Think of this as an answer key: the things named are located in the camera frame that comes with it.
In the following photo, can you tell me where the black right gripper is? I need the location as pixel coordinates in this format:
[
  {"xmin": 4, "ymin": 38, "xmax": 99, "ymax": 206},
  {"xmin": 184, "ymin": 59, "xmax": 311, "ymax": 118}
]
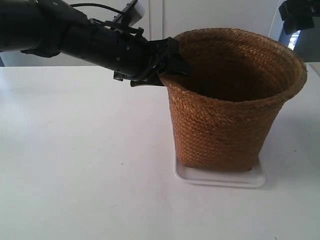
[{"xmin": 278, "ymin": 0, "xmax": 320, "ymax": 35}]

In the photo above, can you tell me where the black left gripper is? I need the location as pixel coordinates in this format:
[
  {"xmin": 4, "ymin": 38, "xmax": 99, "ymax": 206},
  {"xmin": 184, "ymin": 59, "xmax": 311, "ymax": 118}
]
[{"xmin": 60, "ymin": 18, "xmax": 192, "ymax": 87}]

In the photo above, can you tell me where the brown woven wicker basket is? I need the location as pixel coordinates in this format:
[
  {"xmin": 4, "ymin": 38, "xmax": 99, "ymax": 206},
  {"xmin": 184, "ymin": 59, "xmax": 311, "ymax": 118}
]
[{"xmin": 161, "ymin": 28, "xmax": 308, "ymax": 172}]

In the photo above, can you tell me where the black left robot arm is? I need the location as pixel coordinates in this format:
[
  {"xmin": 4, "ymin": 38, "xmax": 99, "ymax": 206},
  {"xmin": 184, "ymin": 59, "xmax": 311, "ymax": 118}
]
[{"xmin": 0, "ymin": 0, "xmax": 192, "ymax": 87}]

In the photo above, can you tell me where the white rectangular plastic tray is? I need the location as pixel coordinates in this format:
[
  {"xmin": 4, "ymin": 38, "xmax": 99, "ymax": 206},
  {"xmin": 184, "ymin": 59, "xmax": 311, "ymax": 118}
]
[{"xmin": 173, "ymin": 158, "xmax": 267, "ymax": 189}]

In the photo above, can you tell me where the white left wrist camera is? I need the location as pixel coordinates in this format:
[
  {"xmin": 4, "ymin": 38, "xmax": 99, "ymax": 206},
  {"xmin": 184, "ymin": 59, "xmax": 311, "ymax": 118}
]
[{"xmin": 112, "ymin": 0, "xmax": 145, "ymax": 27}]

